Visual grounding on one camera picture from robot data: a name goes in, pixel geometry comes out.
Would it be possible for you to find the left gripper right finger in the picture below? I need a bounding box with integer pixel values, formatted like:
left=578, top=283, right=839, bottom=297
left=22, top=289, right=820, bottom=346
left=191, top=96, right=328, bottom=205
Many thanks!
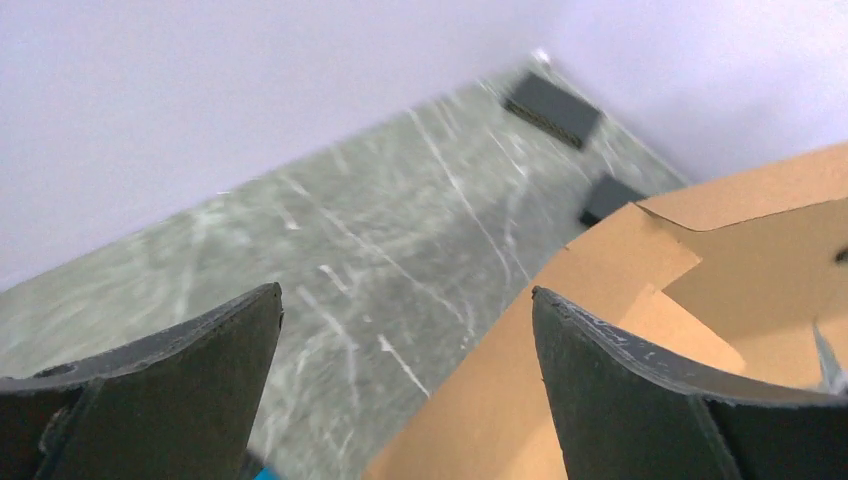
left=532, top=286, right=847, bottom=480

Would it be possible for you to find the brown cardboard box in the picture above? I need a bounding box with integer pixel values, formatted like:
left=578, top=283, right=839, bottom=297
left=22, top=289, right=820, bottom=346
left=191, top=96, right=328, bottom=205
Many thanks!
left=364, top=144, right=847, bottom=479

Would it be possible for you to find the blue capped marker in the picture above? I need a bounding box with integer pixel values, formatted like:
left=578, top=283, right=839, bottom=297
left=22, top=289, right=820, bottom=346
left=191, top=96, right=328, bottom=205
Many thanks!
left=238, top=451, right=285, bottom=480

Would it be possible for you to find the black foam block near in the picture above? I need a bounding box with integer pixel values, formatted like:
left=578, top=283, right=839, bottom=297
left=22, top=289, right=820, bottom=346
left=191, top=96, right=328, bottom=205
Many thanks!
left=579, top=174, right=646, bottom=228

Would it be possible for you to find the black foam block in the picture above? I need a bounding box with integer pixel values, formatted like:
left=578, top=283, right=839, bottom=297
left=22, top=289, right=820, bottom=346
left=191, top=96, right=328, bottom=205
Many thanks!
left=579, top=174, right=646, bottom=228
left=503, top=72, right=601, bottom=151

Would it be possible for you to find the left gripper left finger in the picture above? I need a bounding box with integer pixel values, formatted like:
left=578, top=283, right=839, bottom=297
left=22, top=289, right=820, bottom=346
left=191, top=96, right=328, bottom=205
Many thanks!
left=1, top=283, right=283, bottom=479

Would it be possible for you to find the black foam block far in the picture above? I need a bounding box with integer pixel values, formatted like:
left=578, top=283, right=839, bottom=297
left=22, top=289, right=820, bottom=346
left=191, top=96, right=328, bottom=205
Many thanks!
left=503, top=72, right=601, bottom=151

